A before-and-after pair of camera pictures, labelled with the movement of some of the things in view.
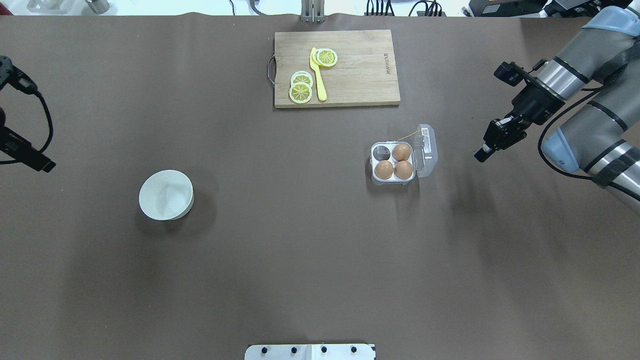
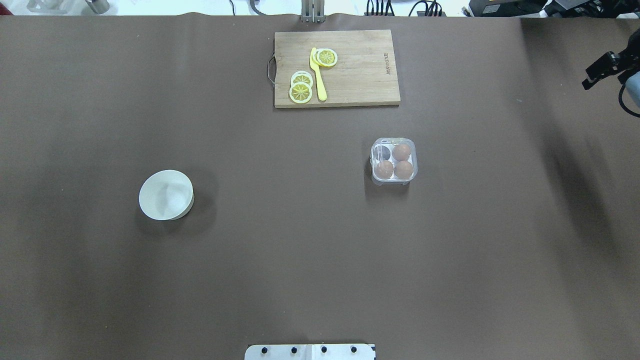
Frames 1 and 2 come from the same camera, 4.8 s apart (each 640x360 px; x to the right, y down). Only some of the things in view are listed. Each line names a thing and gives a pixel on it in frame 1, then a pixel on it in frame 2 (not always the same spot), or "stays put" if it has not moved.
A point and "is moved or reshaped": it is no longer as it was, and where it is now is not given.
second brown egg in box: [403, 169] stays put
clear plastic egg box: [396, 162] is moved or reshaped
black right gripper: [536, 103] → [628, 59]
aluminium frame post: [312, 11] stays put
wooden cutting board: [364, 73] stays put
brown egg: [383, 169] stays put
